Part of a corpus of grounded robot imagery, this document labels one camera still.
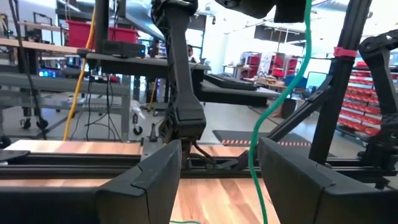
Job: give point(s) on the person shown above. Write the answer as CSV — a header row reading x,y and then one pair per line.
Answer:
x,y
190,53

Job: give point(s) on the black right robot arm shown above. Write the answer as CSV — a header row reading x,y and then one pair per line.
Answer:
x,y
183,77

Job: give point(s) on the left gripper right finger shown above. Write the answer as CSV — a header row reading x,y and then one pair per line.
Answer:
x,y
311,202

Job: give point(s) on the grey metal workbench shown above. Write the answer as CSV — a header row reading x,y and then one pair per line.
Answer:
x,y
62,85

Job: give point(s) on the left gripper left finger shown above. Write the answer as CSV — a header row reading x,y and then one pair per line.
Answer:
x,y
140,199

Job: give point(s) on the black computer tower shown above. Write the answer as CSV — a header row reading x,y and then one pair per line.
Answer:
x,y
46,73

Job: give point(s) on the red plastic crate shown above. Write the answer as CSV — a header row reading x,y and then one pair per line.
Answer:
x,y
81,34

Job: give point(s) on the black desk device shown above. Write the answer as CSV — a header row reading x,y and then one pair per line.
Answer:
x,y
124,49

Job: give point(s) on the wooden distant workbench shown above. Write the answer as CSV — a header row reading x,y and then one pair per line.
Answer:
x,y
37,45

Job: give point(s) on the black side workbench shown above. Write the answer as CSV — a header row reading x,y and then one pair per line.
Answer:
x,y
140,65

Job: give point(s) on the black hazard-striped floor mat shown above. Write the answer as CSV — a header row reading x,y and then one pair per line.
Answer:
x,y
236,135

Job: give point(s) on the red bin wall shelf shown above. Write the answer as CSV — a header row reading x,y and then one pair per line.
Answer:
x,y
357,102

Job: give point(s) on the red bin cart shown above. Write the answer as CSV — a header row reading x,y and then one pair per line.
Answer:
x,y
280,67

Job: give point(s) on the thin black pole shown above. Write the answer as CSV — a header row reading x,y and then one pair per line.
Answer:
x,y
28,77

